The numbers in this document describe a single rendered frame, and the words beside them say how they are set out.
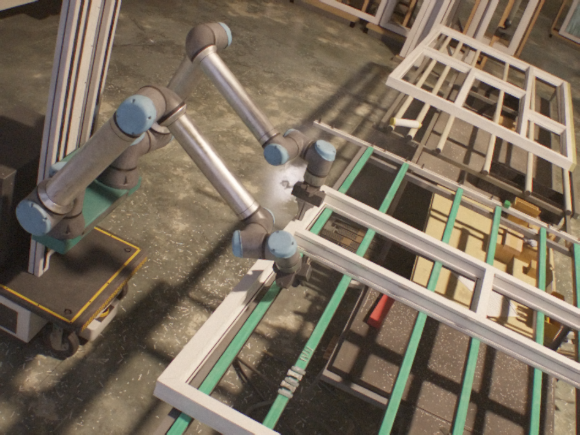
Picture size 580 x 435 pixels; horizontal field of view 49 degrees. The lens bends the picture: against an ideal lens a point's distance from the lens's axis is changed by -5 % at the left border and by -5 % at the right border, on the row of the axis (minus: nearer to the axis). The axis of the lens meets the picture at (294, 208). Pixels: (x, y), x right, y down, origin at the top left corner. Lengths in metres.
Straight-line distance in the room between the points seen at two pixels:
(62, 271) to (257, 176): 2.14
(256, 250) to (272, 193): 2.57
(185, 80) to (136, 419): 1.49
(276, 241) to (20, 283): 1.35
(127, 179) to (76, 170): 0.75
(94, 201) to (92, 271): 0.40
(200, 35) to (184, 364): 1.31
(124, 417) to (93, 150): 1.30
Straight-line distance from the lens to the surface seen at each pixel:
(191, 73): 2.88
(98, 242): 3.39
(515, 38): 10.99
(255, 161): 5.10
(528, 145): 4.98
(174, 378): 2.00
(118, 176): 3.05
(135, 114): 2.12
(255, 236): 2.23
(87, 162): 2.29
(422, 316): 2.72
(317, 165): 2.64
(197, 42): 2.67
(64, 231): 2.72
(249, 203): 2.32
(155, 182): 4.53
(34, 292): 3.07
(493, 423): 2.90
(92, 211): 2.90
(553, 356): 2.82
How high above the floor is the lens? 2.41
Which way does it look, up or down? 31 degrees down
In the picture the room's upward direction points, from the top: 20 degrees clockwise
